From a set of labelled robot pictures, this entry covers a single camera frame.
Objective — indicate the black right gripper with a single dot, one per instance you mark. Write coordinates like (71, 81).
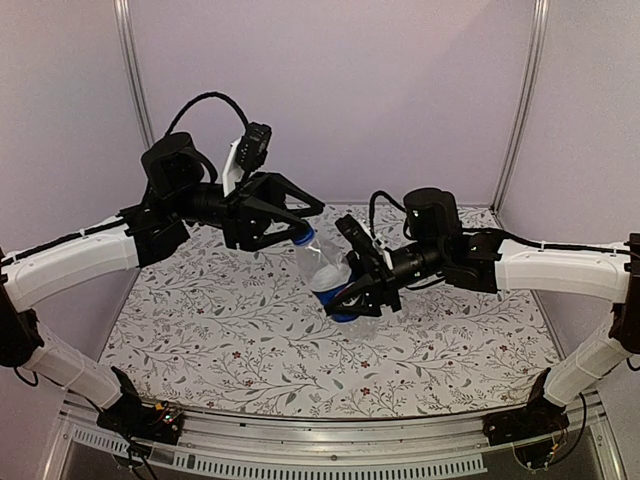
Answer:
(376, 280)

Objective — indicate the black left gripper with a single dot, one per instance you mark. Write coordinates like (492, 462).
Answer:
(246, 213)

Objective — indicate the blue bottle cap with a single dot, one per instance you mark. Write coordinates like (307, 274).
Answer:
(305, 237)

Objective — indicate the clear Pepsi plastic bottle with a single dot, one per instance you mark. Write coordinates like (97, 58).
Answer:
(323, 267)

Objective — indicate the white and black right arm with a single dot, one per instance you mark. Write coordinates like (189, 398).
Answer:
(491, 260)

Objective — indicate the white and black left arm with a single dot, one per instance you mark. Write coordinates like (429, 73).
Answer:
(184, 189)

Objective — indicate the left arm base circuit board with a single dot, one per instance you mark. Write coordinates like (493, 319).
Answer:
(130, 417)

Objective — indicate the floral patterned table mat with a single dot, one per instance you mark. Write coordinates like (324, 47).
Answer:
(228, 330)

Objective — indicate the right wrist camera on white mount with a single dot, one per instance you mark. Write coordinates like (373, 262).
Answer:
(361, 241)

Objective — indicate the wrist camera on white mount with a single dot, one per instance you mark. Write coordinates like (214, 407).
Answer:
(361, 241)
(247, 155)

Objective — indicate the left wrist camera on white mount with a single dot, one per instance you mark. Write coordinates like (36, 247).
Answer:
(247, 155)

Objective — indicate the aluminium front frame rail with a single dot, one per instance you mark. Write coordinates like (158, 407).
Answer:
(226, 445)

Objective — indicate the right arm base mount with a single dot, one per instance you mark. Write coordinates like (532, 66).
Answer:
(538, 417)

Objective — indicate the aluminium corner post left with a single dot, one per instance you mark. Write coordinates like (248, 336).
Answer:
(126, 37)

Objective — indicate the aluminium corner post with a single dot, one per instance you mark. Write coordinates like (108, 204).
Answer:
(533, 61)
(126, 37)

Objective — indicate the aluminium corner post right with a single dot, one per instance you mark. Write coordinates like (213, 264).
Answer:
(533, 61)

